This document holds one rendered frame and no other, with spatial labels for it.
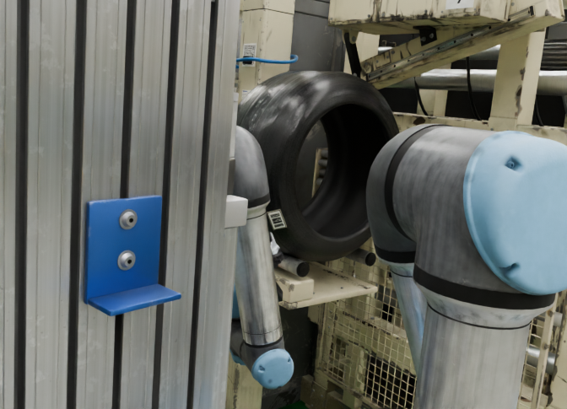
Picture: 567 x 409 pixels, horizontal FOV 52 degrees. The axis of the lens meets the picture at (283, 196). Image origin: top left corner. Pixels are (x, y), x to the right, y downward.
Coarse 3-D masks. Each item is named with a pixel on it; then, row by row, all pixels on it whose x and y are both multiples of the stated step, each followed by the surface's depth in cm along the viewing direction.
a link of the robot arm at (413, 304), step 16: (416, 128) 54; (400, 144) 54; (384, 160) 54; (368, 176) 58; (384, 176) 54; (368, 192) 58; (384, 192) 54; (368, 208) 59; (384, 208) 55; (384, 224) 57; (384, 240) 60; (400, 240) 58; (384, 256) 61; (400, 256) 59; (400, 272) 62; (400, 288) 63; (416, 288) 61; (400, 304) 64; (416, 304) 62; (416, 320) 63; (416, 336) 64; (416, 352) 65; (416, 368) 67
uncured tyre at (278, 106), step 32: (256, 96) 169; (288, 96) 159; (320, 96) 160; (352, 96) 166; (256, 128) 160; (288, 128) 156; (352, 128) 202; (384, 128) 178; (288, 160) 156; (352, 160) 206; (288, 192) 158; (320, 192) 205; (352, 192) 204; (288, 224) 161; (320, 224) 202; (352, 224) 195; (320, 256) 173
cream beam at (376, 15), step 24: (336, 0) 197; (360, 0) 188; (384, 0) 180; (408, 0) 173; (432, 0) 166; (480, 0) 154; (504, 0) 160; (336, 24) 198; (360, 24) 192; (384, 24) 187; (408, 24) 182; (432, 24) 178; (456, 24) 173; (480, 24) 168
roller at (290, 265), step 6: (282, 252) 174; (288, 258) 170; (294, 258) 169; (282, 264) 170; (288, 264) 168; (294, 264) 166; (300, 264) 165; (306, 264) 166; (288, 270) 169; (294, 270) 166; (300, 270) 165; (306, 270) 167; (300, 276) 166
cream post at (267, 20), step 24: (264, 0) 185; (288, 0) 191; (264, 24) 187; (288, 24) 192; (240, 48) 196; (264, 48) 188; (288, 48) 194; (240, 72) 197; (264, 72) 190; (240, 96) 197; (240, 384) 208; (240, 408) 210
